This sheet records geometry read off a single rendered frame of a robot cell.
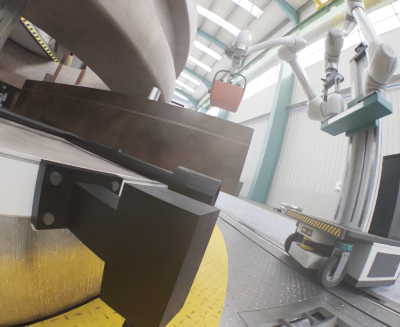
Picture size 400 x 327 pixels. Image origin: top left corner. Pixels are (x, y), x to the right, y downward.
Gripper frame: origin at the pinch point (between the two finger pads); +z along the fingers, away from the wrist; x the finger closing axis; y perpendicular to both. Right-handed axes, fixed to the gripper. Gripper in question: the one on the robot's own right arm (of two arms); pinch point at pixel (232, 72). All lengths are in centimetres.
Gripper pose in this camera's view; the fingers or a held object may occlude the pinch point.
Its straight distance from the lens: 116.6
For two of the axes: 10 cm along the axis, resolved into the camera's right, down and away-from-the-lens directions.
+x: 0.9, 1.0, 9.9
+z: -3.1, 9.5, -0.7
